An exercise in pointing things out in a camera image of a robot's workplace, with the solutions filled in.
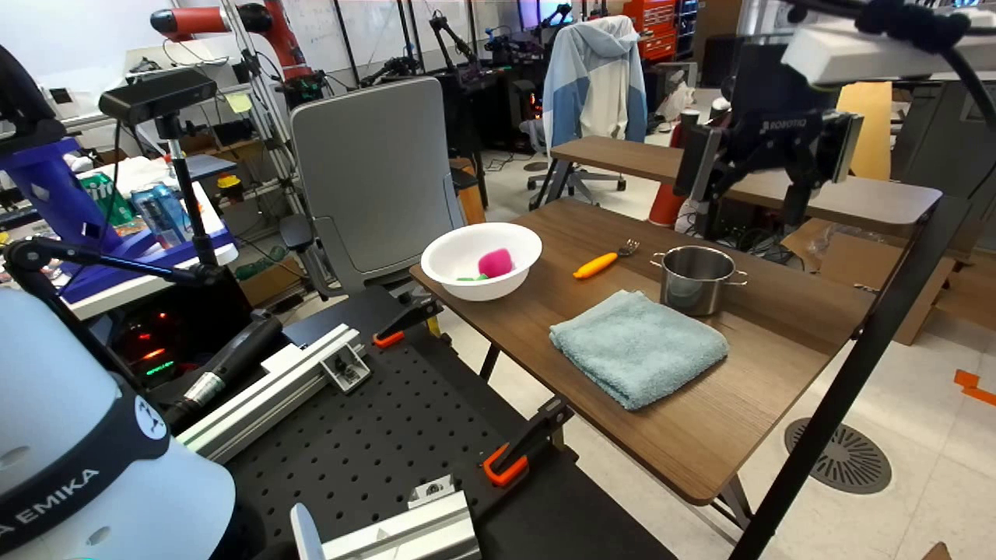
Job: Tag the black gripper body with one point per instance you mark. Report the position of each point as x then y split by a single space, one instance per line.
813 146

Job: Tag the small steel pot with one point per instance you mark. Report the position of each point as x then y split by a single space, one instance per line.
694 277

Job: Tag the white Franka robot base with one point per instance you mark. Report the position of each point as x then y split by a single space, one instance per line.
89 468

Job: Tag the red robot arm background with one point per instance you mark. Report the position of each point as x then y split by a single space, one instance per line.
758 78

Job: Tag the white plastic bowl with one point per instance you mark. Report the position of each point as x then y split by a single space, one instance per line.
455 253

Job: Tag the light blue hanging jacket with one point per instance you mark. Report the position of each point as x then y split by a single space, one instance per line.
596 82

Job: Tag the black diagonal stand pole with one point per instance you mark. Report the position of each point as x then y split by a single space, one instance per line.
844 59

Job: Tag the light blue folded towel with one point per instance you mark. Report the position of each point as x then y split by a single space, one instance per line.
638 349

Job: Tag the pink and green toy radish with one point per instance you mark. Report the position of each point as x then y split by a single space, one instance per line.
491 264

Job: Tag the round floor drain grate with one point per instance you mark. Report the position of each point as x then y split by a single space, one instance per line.
855 465

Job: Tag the orange black clamp front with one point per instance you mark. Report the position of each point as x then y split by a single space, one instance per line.
511 458

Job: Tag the orange black clamp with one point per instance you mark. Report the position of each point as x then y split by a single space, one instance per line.
511 458
405 318

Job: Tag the orange black clamp rear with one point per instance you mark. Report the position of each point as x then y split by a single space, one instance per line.
405 318

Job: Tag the black perforated breadboard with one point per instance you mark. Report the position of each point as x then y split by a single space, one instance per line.
357 458

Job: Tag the aluminium extrusion rail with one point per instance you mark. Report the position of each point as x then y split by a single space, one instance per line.
335 358

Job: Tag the black camera on stand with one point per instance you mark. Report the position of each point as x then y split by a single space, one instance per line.
155 93

